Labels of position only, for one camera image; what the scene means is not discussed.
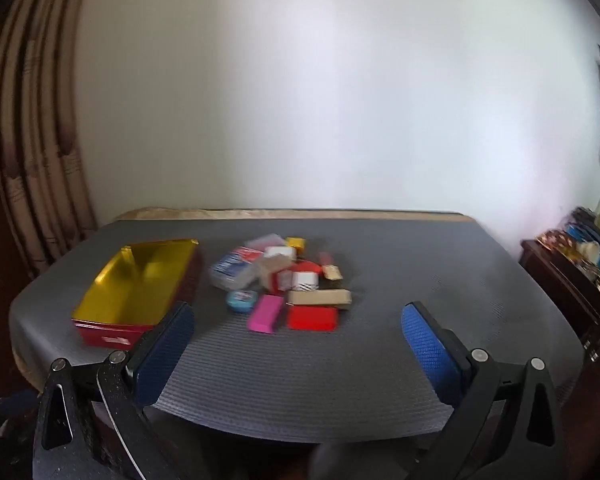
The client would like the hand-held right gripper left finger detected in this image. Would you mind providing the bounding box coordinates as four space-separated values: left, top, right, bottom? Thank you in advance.
32 301 196 480

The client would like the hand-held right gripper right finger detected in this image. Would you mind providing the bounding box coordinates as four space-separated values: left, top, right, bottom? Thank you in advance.
401 301 570 480

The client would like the red tin box gold interior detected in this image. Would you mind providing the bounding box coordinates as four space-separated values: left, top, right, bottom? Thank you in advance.
71 238 203 351

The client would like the blue patterned oval tin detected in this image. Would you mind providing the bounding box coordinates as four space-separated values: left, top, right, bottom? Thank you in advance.
225 289 260 315

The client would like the clear box blue red label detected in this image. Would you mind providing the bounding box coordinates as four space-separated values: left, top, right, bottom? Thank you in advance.
209 246 261 292

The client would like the pink box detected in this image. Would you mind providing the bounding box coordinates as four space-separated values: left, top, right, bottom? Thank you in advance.
246 294 286 334

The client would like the white and red cardboard box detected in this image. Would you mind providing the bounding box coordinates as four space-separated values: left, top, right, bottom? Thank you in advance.
256 254 295 295

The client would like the white napkin stack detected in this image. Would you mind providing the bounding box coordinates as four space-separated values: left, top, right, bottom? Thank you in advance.
291 271 322 292

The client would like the small clear plastic case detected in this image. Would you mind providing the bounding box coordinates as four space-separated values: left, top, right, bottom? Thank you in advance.
247 234 287 252

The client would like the grey mesh mat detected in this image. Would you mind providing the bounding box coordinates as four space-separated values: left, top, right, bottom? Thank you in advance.
9 209 586 443

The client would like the dark wooden cabinet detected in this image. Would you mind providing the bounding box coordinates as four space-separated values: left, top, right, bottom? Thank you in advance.
520 237 600 361

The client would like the beige satin tablecloth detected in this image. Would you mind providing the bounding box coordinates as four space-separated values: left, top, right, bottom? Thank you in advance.
115 207 471 222

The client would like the pile of colourful clutter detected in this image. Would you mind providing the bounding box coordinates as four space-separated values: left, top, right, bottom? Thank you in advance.
537 205 600 306

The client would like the beige patterned curtain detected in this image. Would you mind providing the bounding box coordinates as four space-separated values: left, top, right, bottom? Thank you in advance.
0 0 98 281

